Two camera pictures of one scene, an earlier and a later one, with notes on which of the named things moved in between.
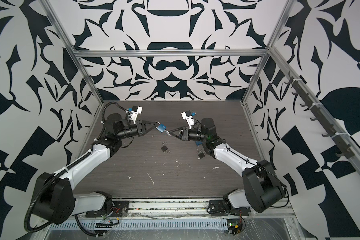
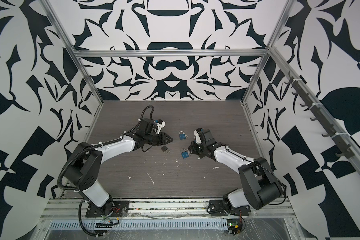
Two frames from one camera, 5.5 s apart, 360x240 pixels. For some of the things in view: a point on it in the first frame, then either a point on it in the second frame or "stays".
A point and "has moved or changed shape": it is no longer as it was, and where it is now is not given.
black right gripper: x=185 y=134 → x=192 y=147
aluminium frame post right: x=285 y=12 stays
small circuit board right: x=234 y=226 stays
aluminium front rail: x=178 y=210 stays
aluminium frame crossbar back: x=171 y=53 stays
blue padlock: x=161 y=128 has moved or changed shape
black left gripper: x=141 y=127 → x=163 y=139
